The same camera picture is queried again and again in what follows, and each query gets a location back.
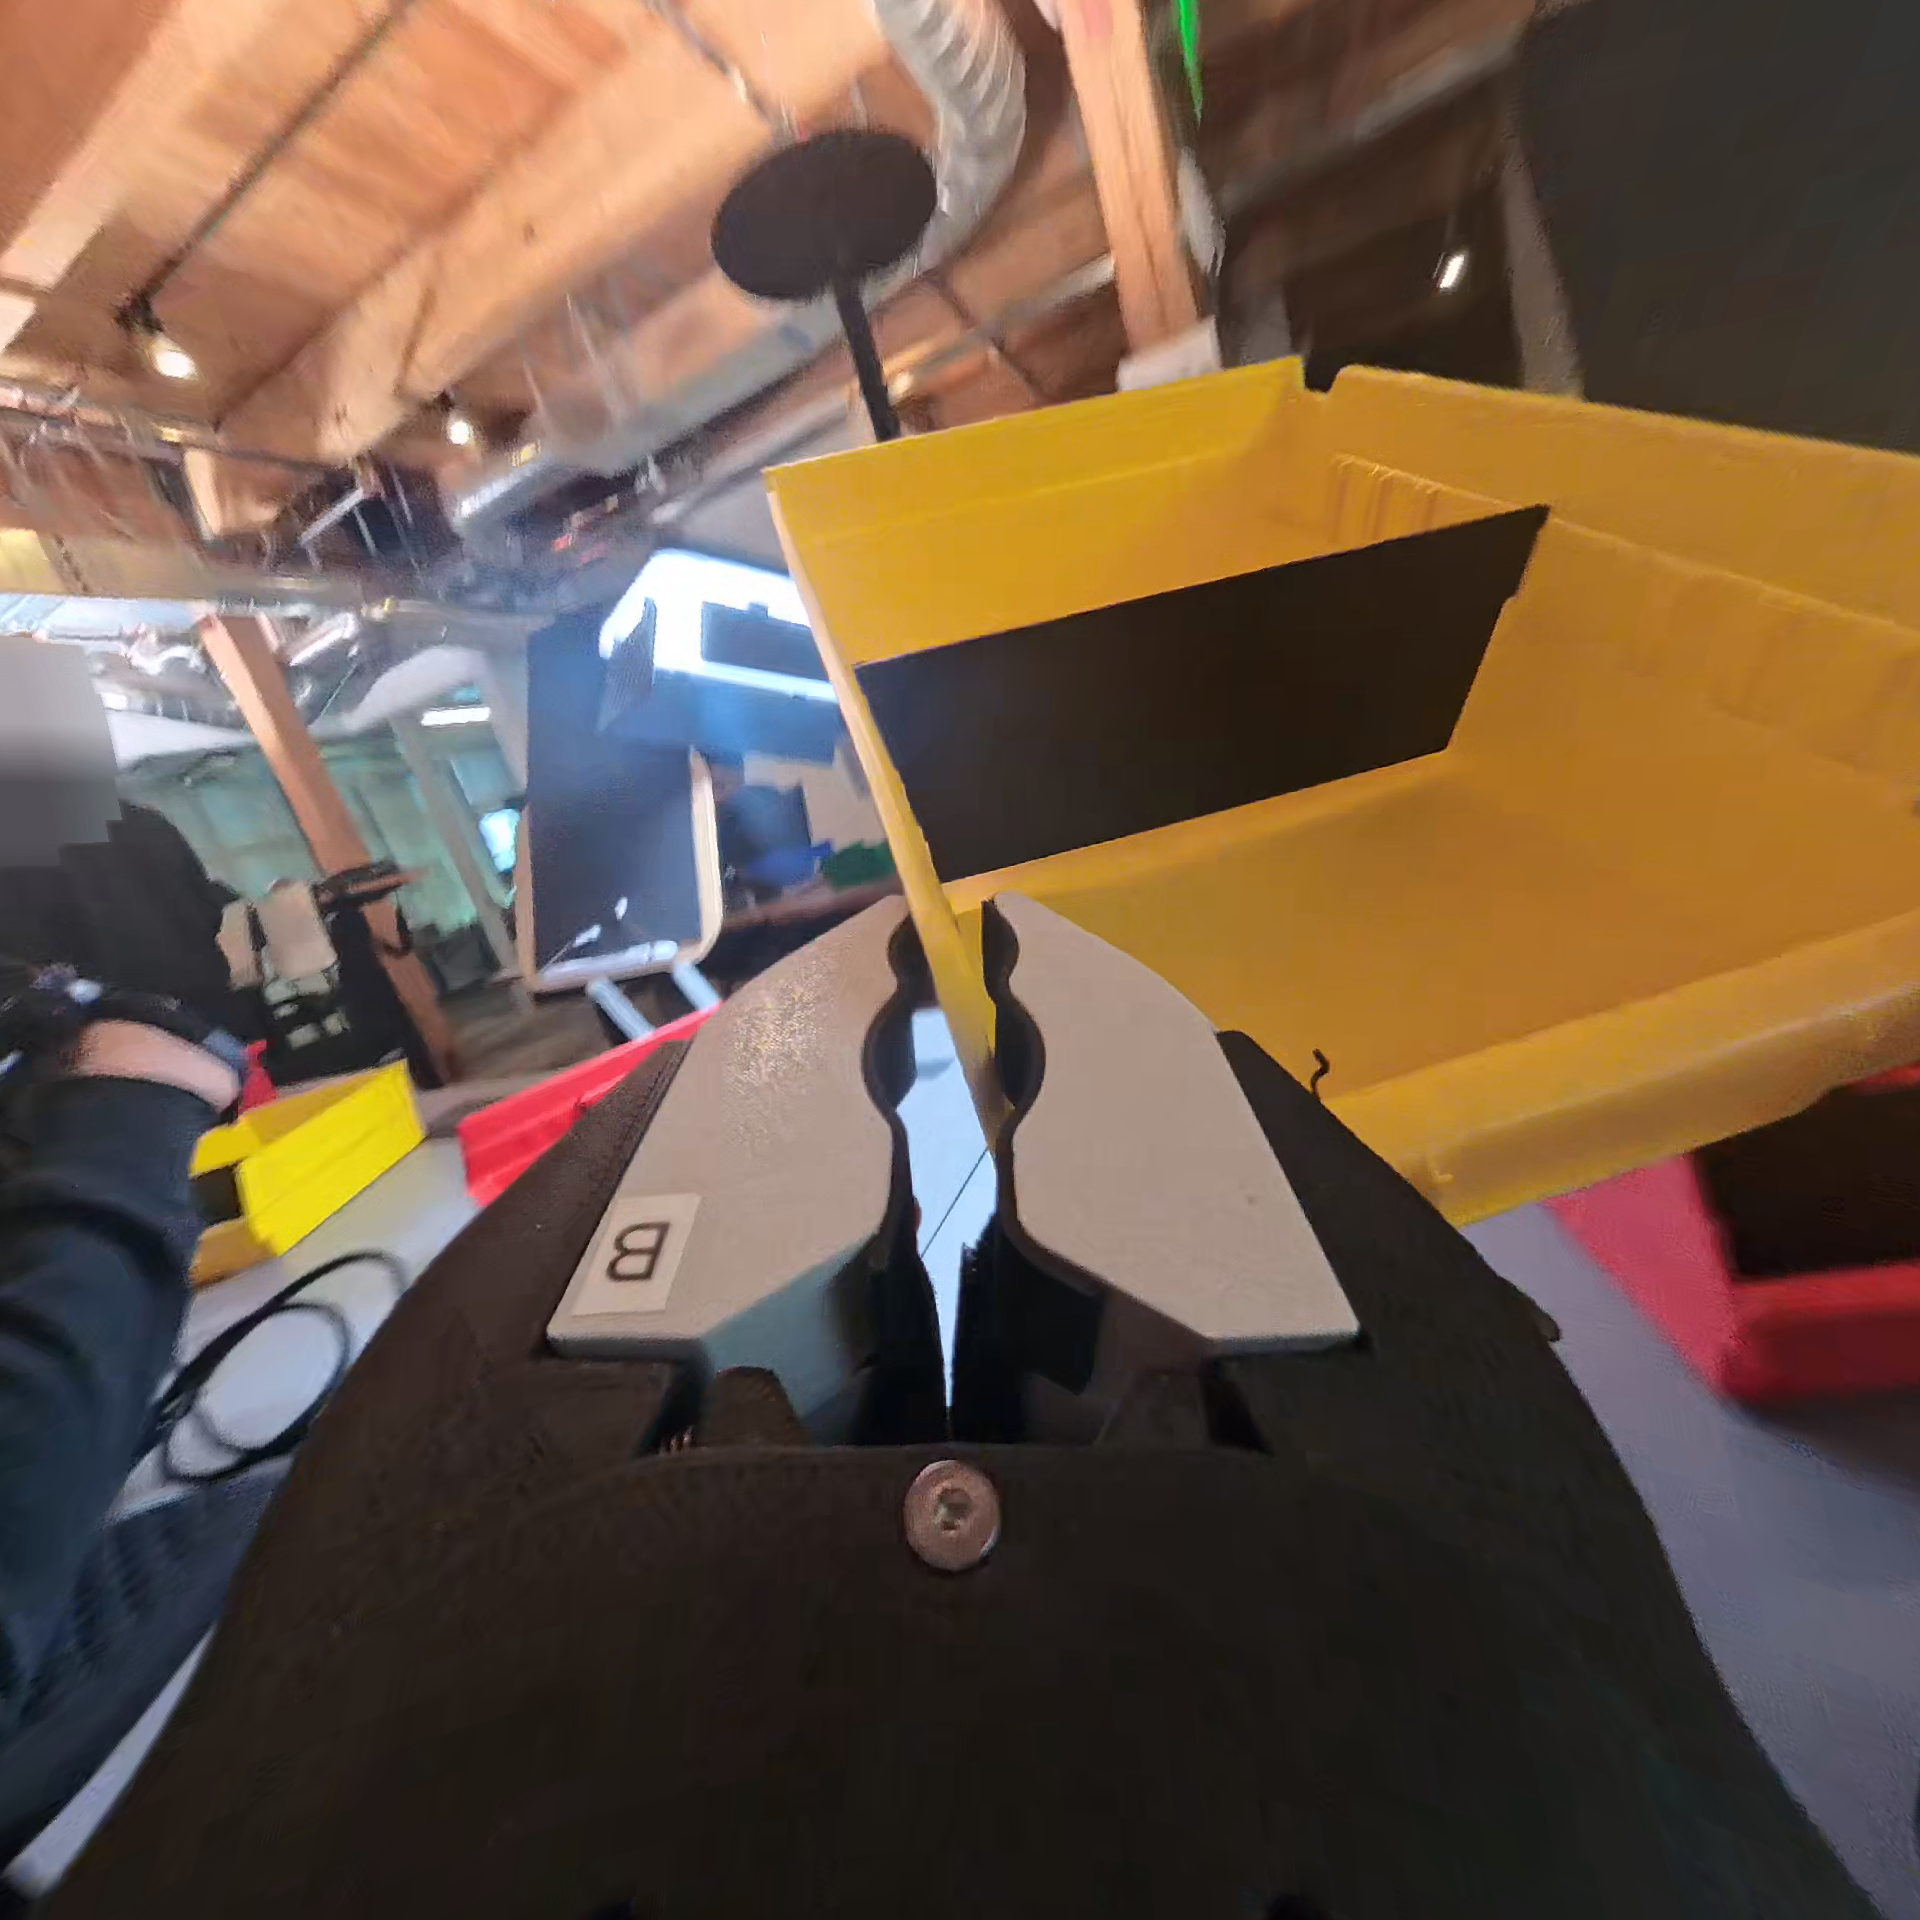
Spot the silver air duct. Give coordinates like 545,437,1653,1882
873,0,1034,278

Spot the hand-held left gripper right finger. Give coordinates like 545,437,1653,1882
952,892,1363,1445

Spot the small yellow plastic bin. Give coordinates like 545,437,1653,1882
191,1055,433,1290

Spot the thin black cable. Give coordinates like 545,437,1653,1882
154,1247,409,1490

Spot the black bin divider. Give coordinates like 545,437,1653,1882
850,506,1552,887

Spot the black round disc stand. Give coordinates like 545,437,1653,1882
710,127,943,447

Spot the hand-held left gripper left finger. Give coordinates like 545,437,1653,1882
545,893,954,1445

